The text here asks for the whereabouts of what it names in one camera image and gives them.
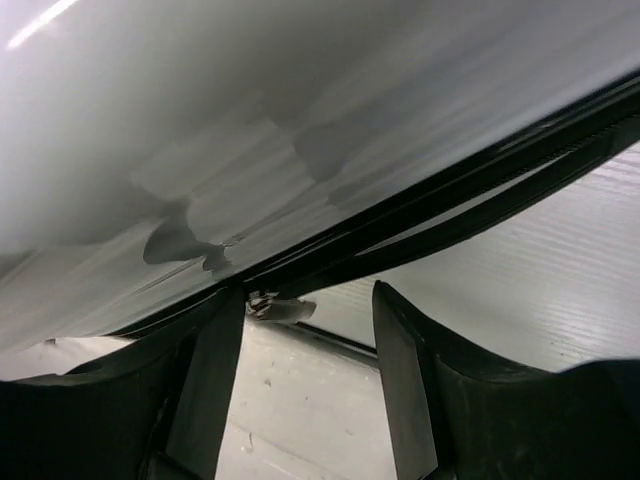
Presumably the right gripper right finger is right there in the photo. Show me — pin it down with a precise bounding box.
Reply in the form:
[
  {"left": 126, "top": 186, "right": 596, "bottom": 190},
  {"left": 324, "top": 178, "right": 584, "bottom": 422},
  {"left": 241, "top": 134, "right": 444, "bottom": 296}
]
[{"left": 372, "top": 281, "right": 639, "bottom": 479}]

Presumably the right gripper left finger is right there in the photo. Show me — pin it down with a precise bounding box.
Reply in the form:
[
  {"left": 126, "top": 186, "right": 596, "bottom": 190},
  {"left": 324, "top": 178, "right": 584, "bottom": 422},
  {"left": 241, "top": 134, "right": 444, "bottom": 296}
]
[{"left": 1, "top": 289, "right": 245, "bottom": 479}]

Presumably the small black kids suitcase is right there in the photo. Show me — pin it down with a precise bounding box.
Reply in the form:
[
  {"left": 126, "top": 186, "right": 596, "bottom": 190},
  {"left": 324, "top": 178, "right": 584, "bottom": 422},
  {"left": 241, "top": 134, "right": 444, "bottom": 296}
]
[{"left": 1, "top": 1, "right": 639, "bottom": 351}]

